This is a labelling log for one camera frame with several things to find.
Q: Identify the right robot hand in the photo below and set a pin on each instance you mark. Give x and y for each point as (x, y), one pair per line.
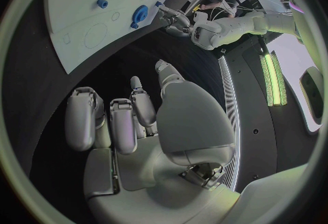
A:
(189, 117)

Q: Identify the blue gear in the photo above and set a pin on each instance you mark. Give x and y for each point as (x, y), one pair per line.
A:
(140, 13)

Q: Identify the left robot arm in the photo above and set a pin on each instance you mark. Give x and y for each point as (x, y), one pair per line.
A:
(246, 25)

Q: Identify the small blue peg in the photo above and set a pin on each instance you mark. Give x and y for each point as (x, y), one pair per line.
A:
(134, 25)

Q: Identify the white task board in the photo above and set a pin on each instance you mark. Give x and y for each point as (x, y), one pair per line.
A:
(102, 13)

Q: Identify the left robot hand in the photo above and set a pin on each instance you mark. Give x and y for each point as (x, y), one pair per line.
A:
(175, 21)

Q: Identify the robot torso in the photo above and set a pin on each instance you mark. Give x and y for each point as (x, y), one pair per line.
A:
(276, 117)

